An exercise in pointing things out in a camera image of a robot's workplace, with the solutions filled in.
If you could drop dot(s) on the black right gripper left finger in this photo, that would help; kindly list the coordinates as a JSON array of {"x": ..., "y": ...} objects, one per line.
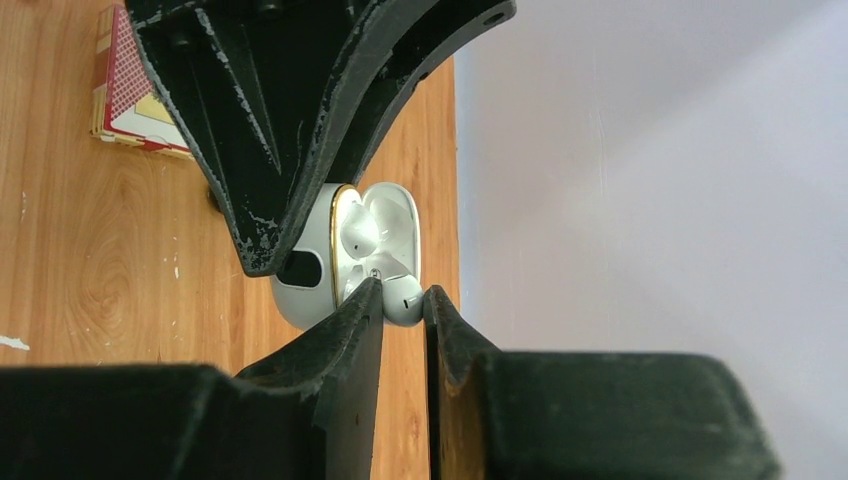
[{"x": 306, "y": 411}]

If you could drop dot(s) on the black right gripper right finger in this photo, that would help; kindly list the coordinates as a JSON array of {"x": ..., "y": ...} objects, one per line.
[{"x": 498, "y": 414}]

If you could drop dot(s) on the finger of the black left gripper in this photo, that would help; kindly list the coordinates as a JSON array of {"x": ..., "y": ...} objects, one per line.
[
  {"x": 443, "y": 29},
  {"x": 274, "y": 98}
]

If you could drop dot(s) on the white earbud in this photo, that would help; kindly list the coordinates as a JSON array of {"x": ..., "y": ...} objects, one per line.
[{"x": 402, "y": 300}]

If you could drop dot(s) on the white earbud charging case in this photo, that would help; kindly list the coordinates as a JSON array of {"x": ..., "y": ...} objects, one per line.
[{"x": 349, "y": 236}]

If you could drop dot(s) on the playing card deck box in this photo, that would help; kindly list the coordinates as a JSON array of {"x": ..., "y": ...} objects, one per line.
[{"x": 124, "y": 107}]

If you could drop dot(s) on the white plastic scrap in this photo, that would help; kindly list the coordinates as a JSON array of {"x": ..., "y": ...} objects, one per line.
[{"x": 14, "y": 343}]

